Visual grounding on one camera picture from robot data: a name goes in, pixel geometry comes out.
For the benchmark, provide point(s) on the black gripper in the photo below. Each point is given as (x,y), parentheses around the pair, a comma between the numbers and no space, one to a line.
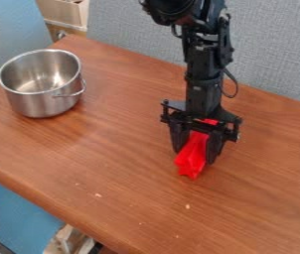
(199,113)

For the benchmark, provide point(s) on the red plastic block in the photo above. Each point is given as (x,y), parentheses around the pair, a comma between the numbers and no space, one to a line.
(191,157)

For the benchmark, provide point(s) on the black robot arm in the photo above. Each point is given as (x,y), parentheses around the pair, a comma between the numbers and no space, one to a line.
(199,24)

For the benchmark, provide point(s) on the metal pot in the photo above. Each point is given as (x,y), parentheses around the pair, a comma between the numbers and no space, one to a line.
(43,82)

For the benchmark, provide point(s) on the wooden shelf unit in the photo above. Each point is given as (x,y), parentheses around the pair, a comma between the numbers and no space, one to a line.
(64,16)

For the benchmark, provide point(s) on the wooden table leg frame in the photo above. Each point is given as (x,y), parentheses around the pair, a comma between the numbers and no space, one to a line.
(68,241)

